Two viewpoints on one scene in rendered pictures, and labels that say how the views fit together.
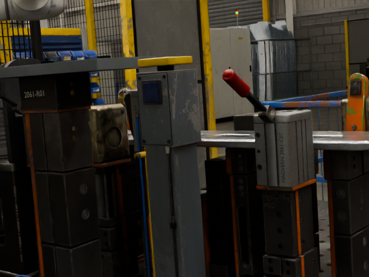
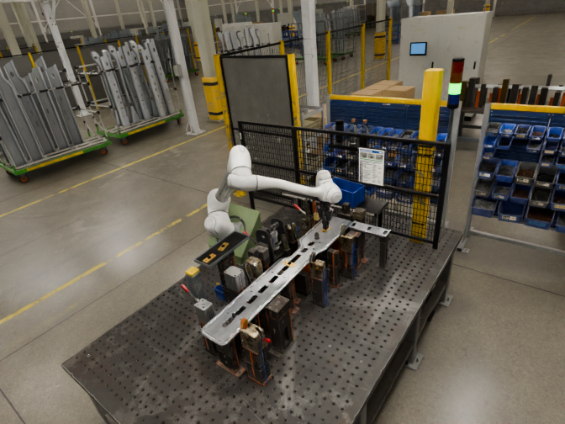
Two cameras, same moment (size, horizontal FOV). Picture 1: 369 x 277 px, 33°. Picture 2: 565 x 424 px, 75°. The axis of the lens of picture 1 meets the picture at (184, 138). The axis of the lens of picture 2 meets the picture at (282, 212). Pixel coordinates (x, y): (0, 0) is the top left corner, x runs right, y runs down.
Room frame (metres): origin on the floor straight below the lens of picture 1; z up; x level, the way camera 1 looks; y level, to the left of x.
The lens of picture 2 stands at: (1.52, -1.73, 2.44)
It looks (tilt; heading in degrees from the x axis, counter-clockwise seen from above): 29 degrees down; 90
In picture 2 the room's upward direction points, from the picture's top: 6 degrees counter-clockwise
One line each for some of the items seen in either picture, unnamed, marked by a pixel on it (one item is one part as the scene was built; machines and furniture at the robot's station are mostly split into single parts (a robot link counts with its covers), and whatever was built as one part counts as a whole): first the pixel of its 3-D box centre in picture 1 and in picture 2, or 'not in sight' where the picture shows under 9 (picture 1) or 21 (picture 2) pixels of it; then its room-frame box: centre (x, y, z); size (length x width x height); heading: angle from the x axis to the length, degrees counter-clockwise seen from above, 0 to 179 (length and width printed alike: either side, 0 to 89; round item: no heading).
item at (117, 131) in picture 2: not in sight; (134, 97); (-1.77, 7.67, 0.88); 1.91 x 1.01 x 1.76; 52
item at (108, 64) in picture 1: (52, 69); (223, 247); (1.12, 0.22, 1.16); 0.37 x 0.14 x 0.02; 51
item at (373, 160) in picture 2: not in sight; (371, 166); (2.24, 0.92, 1.30); 0.23 x 0.02 x 0.31; 141
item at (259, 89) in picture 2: not in sight; (262, 135); (1.36, 3.01, 1.00); 1.34 x 0.14 x 2.00; 140
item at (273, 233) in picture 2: (12, 168); (274, 254); (1.42, 0.40, 0.94); 0.18 x 0.13 x 0.49; 51
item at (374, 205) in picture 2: not in sight; (330, 198); (1.93, 1.02, 1.02); 0.90 x 0.22 x 0.03; 141
